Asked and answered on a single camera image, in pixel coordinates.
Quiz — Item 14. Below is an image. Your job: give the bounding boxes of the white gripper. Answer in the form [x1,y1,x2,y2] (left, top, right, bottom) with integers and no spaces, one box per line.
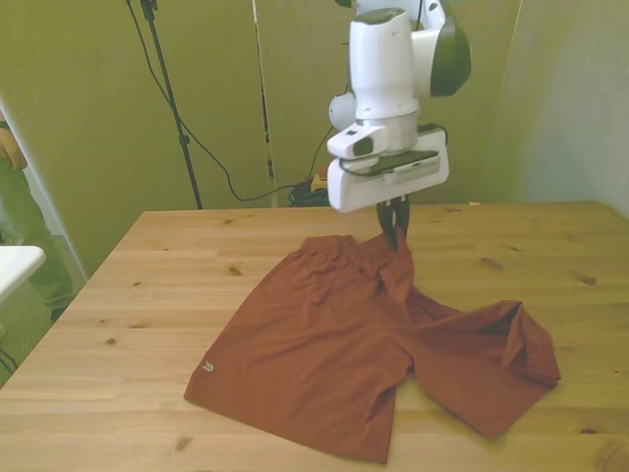
[327,125,451,253]

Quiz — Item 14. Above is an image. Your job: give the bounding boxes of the rust orange shorts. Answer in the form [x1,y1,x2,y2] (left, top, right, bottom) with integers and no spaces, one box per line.
[183,226,562,464]

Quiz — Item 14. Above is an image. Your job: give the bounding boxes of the person bare hand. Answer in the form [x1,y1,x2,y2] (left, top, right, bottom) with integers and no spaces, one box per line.
[0,128,29,172]

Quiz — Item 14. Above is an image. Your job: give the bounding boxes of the yellow emergency stop box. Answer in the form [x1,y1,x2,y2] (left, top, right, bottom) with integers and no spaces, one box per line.
[310,165,331,194]

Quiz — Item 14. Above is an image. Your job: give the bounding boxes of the black tripod stand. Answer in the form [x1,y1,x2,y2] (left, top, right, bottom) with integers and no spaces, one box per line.
[125,0,205,210]

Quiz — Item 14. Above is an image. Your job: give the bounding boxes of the white door edge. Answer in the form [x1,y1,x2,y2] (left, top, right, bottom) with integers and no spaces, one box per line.
[0,92,89,284]

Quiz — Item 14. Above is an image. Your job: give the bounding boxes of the white furniture top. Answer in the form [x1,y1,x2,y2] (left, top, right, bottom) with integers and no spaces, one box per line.
[0,245,48,306]

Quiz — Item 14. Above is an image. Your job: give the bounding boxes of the coiled black cables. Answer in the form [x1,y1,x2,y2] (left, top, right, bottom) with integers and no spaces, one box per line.
[287,179,332,208]

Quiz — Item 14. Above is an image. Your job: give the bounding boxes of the black tripod cable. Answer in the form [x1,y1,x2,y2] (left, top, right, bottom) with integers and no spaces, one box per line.
[125,0,315,203]

